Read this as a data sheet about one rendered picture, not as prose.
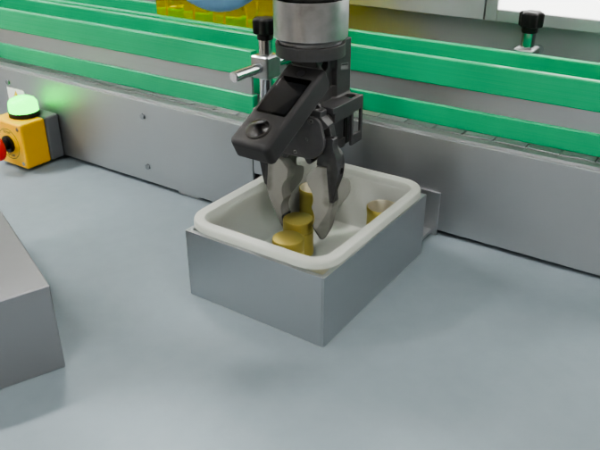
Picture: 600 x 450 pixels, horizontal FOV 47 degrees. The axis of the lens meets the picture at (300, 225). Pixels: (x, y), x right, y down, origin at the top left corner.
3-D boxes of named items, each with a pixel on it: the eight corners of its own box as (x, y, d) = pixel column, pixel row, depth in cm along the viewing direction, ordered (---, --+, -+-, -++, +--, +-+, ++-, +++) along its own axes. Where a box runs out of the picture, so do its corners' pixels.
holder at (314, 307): (439, 235, 87) (445, 178, 83) (322, 347, 67) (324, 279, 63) (324, 202, 95) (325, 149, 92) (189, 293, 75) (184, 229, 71)
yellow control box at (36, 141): (66, 158, 109) (58, 112, 106) (26, 173, 104) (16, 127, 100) (37, 149, 113) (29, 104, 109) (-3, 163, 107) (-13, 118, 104)
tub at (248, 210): (423, 249, 83) (429, 183, 79) (323, 345, 66) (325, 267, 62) (303, 212, 91) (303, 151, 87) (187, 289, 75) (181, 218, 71)
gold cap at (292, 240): (292, 285, 73) (292, 248, 71) (265, 275, 74) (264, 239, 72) (311, 270, 75) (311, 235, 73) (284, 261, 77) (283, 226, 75)
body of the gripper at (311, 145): (363, 145, 77) (368, 36, 71) (322, 171, 71) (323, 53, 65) (306, 133, 81) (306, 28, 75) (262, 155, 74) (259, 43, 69)
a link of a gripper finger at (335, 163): (350, 199, 73) (338, 119, 70) (343, 204, 72) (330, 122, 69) (313, 196, 76) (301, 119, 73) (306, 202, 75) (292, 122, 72)
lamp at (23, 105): (46, 113, 106) (43, 95, 104) (21, 121, 102) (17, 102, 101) (28, 108, 108) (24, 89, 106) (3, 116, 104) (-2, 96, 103)
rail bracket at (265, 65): (324, 102, 91) (326, 4, 85) (245, 139, 79) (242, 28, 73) (305, 98, 92) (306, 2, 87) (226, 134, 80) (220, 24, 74)
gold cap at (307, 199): (307, 195, 82) (307, 228, 84) (333, 189, 84) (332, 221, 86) (293, 185, 85) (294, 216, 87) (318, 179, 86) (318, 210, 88)
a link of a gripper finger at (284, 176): (309, 212, 83) (322, 144, 78) (280, 231, 79) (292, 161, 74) (288, 202, 84) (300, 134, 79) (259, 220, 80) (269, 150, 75)
